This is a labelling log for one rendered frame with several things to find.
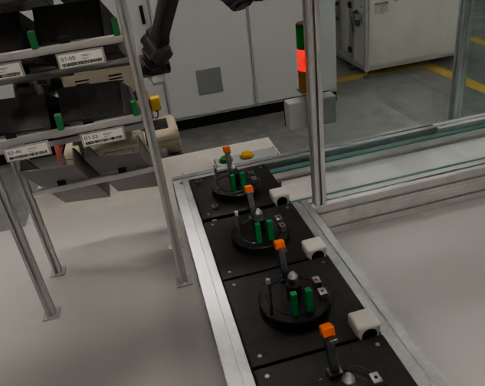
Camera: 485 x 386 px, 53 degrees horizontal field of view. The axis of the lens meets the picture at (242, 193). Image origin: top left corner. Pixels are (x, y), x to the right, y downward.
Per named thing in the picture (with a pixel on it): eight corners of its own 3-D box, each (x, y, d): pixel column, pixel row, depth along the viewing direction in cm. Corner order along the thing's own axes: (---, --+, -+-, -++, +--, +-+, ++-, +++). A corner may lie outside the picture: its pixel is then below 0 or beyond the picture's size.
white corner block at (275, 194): (270, 201, 133) (268, 188, 131) (285, 197, 134) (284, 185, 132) (274, 210, 129) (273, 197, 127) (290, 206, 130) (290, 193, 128)
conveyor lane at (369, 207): (194, 210, 151) (189, 182, 146) (437, 155, 164) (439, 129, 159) (211, 263, 126) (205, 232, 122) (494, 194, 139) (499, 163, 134)
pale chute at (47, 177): (65, 202, 138) (64, 188, 139) (110, 196, 138) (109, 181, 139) (18, 173, 111) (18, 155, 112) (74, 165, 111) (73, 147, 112)
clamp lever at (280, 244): (279, 276, 98) (272, 240, 97) (288, 273, 98) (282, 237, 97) (283, 281, 95) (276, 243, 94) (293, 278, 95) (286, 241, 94)
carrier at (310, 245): (204, 229, 125) (196, 187, 119) (292, 208, 128) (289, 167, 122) (224, 287, 104) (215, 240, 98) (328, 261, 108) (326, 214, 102)
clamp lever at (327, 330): (326, 368, 77) (318, 324, 76) (338, 365, 77) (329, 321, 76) (334, 379, 74) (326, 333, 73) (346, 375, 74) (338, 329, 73)
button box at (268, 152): (216, 175, 162) (213, 158, 159) (275, 161, 165) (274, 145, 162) (220, 184, 156) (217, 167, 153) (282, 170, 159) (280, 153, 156)
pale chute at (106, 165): (117, 191, 141) (116, 177, 142) (162, 185, 141) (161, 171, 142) (83, 159, 114) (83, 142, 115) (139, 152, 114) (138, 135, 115)
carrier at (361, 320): (224, 289, 104) (215, 241, 98) (329, 262, 107) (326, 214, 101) (253, 377, 83) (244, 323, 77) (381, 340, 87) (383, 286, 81)
